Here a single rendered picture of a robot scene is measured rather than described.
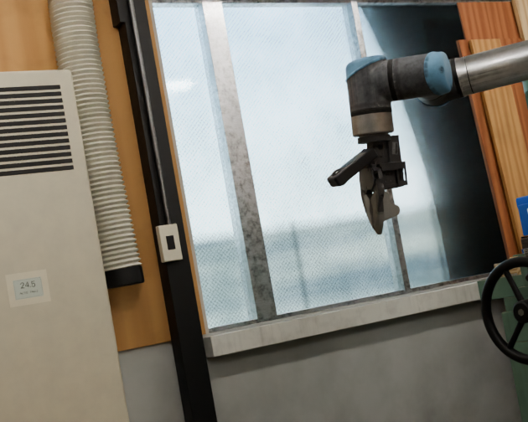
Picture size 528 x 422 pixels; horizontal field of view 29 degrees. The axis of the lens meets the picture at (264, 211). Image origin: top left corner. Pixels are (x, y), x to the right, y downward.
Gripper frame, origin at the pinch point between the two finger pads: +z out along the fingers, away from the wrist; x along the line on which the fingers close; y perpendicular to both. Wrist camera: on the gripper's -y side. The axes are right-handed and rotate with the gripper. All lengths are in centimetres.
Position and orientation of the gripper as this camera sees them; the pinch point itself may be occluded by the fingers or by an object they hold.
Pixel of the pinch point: (375, 229)
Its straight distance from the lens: 221.5
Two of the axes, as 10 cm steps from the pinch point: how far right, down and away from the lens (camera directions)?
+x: -3.2, 0.4, 9.5
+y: 9.4, -1.1, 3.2
